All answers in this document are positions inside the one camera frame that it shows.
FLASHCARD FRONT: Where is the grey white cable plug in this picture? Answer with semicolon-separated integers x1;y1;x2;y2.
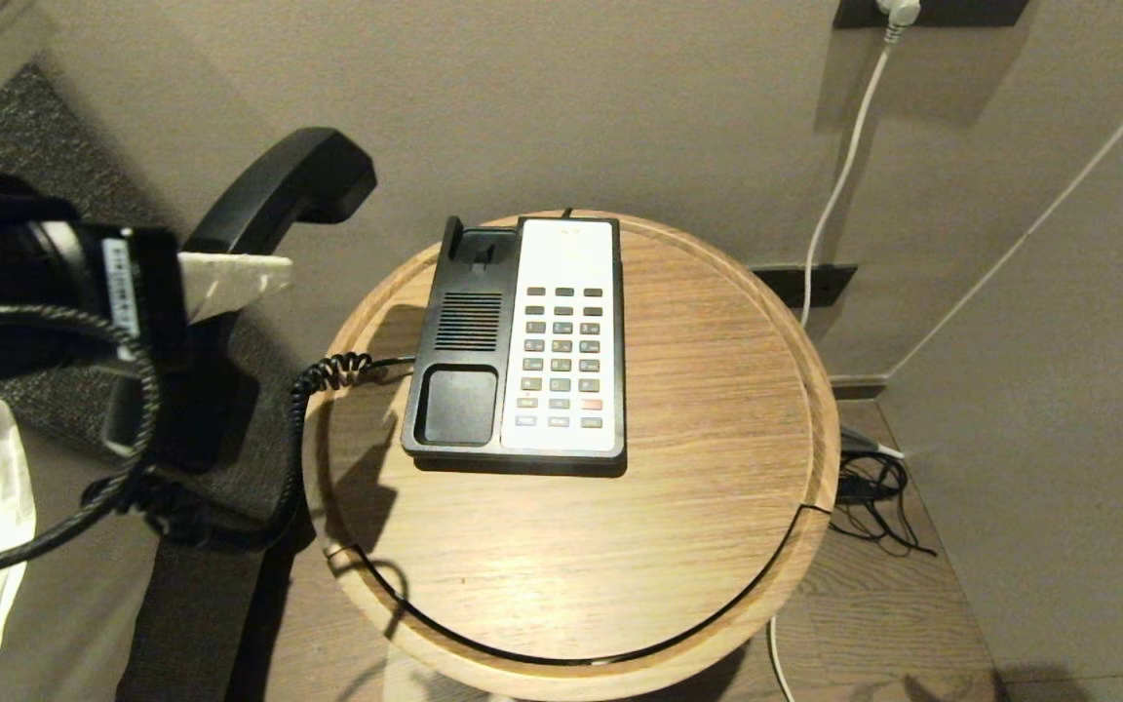
839;429;906;462

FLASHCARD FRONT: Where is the wide black wall socket panel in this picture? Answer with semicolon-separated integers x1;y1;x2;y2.
833;0;1028;29

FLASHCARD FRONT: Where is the dark grey fabric headboard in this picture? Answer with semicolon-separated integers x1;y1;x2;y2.
0;60;307;527

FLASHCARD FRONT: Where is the small black wall socket plate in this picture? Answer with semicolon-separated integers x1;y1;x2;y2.
752;264;858;312

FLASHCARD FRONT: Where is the round wooden side table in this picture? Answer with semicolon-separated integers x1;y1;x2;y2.
301;210;840;701

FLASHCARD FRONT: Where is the dark grey bed base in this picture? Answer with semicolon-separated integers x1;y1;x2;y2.
118;502;276;702

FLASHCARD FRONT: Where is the tangled black cable bundle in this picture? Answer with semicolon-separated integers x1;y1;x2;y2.
828;450;939;560

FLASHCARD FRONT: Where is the black phone cord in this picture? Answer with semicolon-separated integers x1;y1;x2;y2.
84;351;418;552

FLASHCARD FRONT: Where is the black telephone handset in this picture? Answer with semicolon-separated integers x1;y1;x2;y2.
103;127;379;475

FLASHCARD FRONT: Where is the left arm braided black cable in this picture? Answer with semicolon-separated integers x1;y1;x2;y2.
0;304;162;584

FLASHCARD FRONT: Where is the white power cable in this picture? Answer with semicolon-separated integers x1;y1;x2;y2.
766;27;902;702

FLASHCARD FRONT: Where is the black and white phone base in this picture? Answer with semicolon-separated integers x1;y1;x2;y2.
401;215;629;479

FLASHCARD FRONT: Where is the beige mattress side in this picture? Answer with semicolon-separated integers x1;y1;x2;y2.
0;424;178;702

